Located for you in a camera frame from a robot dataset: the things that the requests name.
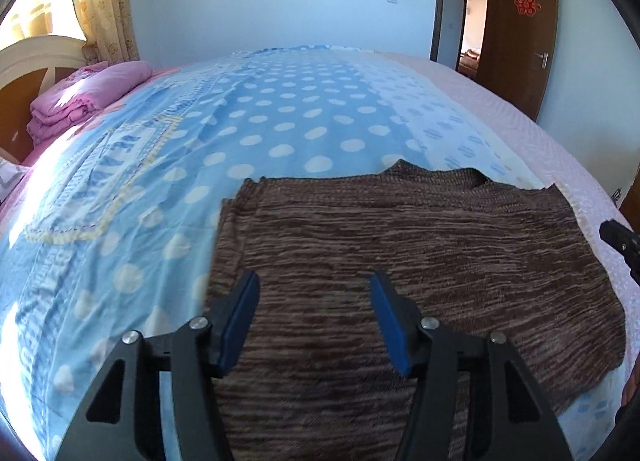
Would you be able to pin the brown knitted sweater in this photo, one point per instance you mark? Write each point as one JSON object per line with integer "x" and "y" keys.
{"x": 400, "y": 241}

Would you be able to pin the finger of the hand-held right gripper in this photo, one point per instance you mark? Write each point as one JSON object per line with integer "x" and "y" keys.
{"x": 622, "y": 243}

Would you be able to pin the blue polka dot bed sheet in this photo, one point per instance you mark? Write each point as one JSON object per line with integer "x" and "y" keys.
{"x": 300, "y": 116}

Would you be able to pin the brown wooden door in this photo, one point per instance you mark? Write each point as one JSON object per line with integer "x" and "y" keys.
{"x": 520, "y": 66}

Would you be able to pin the red paper door decoration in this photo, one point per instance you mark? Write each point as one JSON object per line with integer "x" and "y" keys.
{"x": 527, "y": 1}

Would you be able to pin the brown door frame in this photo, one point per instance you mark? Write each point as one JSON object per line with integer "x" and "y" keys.
{"x": 439, "y": 1}

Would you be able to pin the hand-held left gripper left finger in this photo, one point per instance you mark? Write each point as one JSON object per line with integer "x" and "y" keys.
{"x": 240, "y": 317}

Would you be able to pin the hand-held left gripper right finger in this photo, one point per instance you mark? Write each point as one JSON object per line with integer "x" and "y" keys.
{"x": 392, "y": 326}

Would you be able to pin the patterned pillow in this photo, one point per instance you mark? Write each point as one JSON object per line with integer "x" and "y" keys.
{"x": 10, "y": 178}

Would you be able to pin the wooden bed headboard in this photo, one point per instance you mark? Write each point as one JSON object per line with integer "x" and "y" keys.
{"x": 30, "y": 56}

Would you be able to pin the folded pink blanket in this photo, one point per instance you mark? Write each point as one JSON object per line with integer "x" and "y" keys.
{"x": 85, "y": 96}

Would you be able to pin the yellow patterned curtain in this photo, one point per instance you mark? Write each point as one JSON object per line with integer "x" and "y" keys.
{"x": 105, "y": 6}

